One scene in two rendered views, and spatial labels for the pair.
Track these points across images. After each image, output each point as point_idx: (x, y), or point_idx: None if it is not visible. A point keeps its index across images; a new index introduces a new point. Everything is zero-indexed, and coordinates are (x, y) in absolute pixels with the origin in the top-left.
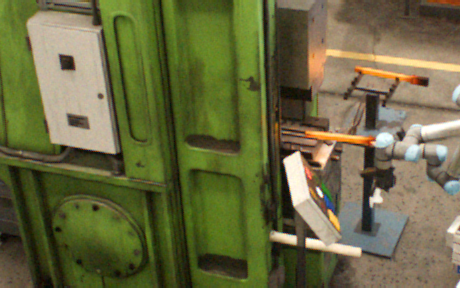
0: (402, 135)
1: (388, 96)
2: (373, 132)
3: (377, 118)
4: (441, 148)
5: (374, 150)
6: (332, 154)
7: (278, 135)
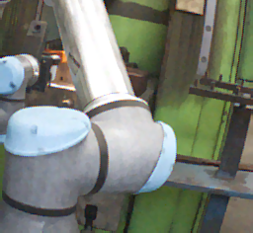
0: (29, 29)
1: (210, 84)
2: (203, 173)
3: (230, 163)
4: (4, 58)
5: (205, 220)
6: (76, 102)
7: (36, 8)
